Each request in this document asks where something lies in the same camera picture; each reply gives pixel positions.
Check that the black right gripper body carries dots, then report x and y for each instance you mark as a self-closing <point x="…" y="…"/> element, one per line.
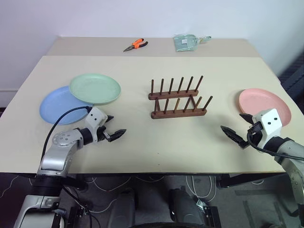
<point x="255" y="129"/>

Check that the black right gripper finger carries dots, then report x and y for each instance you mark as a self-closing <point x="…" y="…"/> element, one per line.
<point x="248" y="118"/>
<point x="234" y="136"/>

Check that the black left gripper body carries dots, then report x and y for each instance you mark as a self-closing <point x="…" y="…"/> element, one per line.
<point x="103" y="133"/>

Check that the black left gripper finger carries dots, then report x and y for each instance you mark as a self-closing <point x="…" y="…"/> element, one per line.
<point x="117" y="135"/>
<point x="110" y="119"/>

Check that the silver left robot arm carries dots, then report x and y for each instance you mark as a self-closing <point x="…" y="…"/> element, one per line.
<point x="53" y="161"/>

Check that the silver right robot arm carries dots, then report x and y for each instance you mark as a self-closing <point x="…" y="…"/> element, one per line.
<point x="297" y="175"/>

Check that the wooden dish rack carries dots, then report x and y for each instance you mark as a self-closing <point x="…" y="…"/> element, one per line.
<point x="178" y="114"/>

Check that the red plastic plate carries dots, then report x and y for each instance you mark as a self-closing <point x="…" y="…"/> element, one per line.
<point x="259" y="101"/>

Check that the green plastic plate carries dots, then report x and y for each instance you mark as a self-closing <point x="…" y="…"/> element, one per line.
<point x="95" y="89"/>

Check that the blue plastic plate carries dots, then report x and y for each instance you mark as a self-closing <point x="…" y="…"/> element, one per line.
<point x="54" y="109"/>

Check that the dark ribbed object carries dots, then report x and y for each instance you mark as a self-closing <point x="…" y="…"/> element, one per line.
<point x="295" y="73"/>

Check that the dark rounded shape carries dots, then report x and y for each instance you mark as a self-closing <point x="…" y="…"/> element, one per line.
<point x="183" y="206"/>

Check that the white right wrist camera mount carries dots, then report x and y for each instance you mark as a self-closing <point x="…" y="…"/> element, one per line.
<point x="269" y="123"/>

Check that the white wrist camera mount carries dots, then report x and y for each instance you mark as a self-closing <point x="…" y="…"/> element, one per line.
<point x="93" y="116"/>
<point x="269" y="123"/>

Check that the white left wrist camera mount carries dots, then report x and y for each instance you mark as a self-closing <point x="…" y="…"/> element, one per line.
<point x="93" y="116"/>

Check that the black table frame bar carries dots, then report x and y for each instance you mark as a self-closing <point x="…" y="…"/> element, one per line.
<point x="237" y="180"/>

